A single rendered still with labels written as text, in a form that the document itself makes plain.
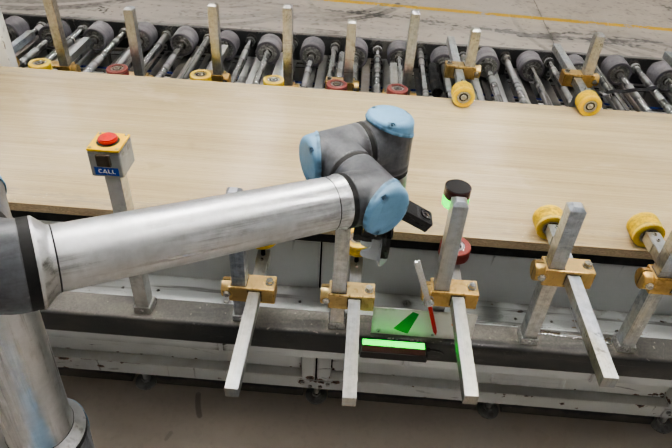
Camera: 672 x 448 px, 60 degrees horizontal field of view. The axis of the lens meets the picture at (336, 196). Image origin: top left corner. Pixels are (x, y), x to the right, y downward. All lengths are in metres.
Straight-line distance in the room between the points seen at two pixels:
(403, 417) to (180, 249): 1.59
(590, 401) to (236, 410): 1.24
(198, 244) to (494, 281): 1.13
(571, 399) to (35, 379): 1.73
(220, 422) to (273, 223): 1.48
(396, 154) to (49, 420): 0.76
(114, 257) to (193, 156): 1.08
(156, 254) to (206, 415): 1.52
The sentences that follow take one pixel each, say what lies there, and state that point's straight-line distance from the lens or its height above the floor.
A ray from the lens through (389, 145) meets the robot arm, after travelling 1.04.
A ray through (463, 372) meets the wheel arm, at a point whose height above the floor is 0.86.
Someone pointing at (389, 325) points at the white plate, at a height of 0.74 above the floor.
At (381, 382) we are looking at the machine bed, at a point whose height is 0.17.
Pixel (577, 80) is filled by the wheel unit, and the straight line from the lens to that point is 2.40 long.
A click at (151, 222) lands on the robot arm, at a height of 1.41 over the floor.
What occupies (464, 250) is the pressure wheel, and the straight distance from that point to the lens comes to 1.51.
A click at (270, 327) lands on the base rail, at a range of 1.55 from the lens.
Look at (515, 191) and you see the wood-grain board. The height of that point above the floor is 0.90.
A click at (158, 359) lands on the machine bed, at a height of 0.17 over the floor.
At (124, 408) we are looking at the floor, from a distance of 2.33.
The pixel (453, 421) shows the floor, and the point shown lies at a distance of 2.28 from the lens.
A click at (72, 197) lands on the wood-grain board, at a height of 0.90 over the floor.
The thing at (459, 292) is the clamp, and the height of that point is 0.87.
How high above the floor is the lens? 1.89
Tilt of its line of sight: 37 degrees down
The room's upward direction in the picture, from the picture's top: 3 degrees clockwise
